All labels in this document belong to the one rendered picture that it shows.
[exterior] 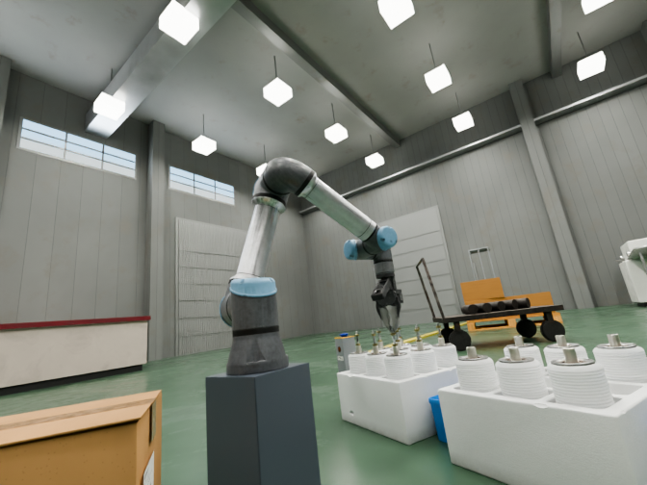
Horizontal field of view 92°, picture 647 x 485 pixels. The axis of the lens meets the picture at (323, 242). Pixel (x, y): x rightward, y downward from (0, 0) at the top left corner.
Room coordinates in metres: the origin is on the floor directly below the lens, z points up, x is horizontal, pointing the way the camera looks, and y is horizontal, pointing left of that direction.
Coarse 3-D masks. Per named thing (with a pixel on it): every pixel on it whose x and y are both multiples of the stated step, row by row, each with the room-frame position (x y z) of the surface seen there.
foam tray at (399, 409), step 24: (360, 384) 1.27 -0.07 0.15; (384, 384) 1.15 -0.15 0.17; (408, 384) 1.11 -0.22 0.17; (432, 384) 1.16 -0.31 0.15; (360, 408) 1.29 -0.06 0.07; (384, 408) 1.16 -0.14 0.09; (408, 408) 1.10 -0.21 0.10; (384, 432) 1.18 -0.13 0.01; (408, 432) 1.09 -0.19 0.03; (432, 432) 1.14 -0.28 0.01
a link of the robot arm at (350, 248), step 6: (354, 240) 1.12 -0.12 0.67; (360, 240) 1.09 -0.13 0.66; (348, 246) 1.12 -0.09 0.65; (354, 246) 1.10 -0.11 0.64; (360, 246) 1.08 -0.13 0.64; (348, 252) 1.12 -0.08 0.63; (354, 252) 1.10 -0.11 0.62; (360, 252) 1.10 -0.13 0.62; (366, 252) 1.08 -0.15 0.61; (348, 258) 1.13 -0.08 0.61; (354, 258) 1.13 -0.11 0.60; (360, 258) 1.14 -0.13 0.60; (366, 258) 1.15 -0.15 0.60; (372, 258) 1.16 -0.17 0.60
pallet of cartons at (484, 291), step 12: (468, 288) 5.01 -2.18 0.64; (480, 288) 4.93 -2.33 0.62; (492, 288) 4.86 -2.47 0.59; (468, 300) 5.03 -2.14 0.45; (480, 300) 4.95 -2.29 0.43; (492, 300) 4.89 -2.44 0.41; (540, 300) 4.63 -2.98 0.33; (552, 300) 4.57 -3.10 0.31; (552, 312) 4.58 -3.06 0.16; (468, 324) 5.04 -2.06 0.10; (492, 324) 5.53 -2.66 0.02; (504, 324) 5.22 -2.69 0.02; (540, 324) 4.65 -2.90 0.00
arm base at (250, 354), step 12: (240, 336) 0.77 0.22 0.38; (252, 336) 0.76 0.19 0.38; (264, 336) 0.77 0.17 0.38; (276, 336) 0.80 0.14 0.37; (240, 348) 0.76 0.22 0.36; (252, 348) 0.76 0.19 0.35; (264, 348) 0.76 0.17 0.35; (276, 348) 0.79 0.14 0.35; (228, 360) 0.78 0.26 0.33; (240, 360) 0.76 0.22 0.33; (252, 360) 0.76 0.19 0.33; (264, 360) 0.76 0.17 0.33; (276, 360) 0.77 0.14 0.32; (288, 360) 0.82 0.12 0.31; (228, 372) 0.78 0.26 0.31; (240, 372) 0.75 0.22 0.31; (252, 372) 0.75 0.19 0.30
